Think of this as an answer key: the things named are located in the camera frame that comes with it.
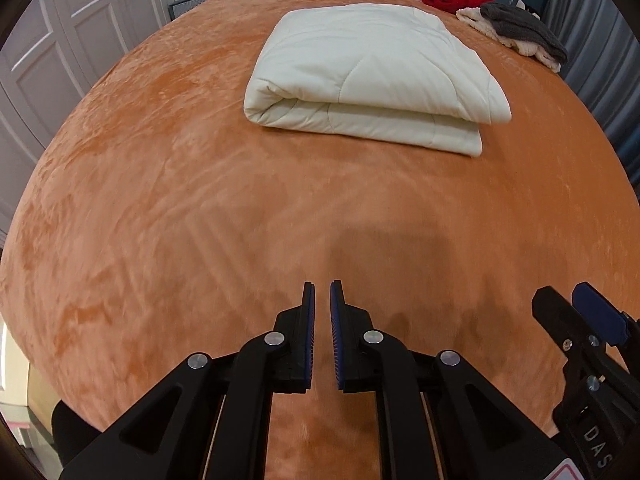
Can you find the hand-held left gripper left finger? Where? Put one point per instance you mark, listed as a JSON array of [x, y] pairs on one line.
[[309, 330]]

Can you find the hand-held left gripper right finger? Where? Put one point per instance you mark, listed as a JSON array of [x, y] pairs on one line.
[[336, 330]]

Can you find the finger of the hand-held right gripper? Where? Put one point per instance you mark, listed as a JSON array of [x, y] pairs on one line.
[[555, 312], [600, 312]]

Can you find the white quilt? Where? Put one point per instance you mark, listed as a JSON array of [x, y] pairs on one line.
[[370, 60]]

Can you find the orange bed blanket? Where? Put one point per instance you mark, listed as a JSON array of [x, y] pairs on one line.
[[175, 185]]

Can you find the grey curtain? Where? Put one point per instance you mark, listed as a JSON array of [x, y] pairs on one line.
[[600, 60]]

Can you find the grey knitted garment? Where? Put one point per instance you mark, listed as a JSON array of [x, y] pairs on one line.
[[520, 27]]

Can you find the cream knitted garment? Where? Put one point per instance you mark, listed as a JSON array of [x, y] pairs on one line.
[[472, 16]]

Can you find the dark nightstand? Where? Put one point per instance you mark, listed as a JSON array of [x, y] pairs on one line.
[[187, 7]]

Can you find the white panelled wardrobe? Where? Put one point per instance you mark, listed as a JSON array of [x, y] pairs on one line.
[[75, 35]]

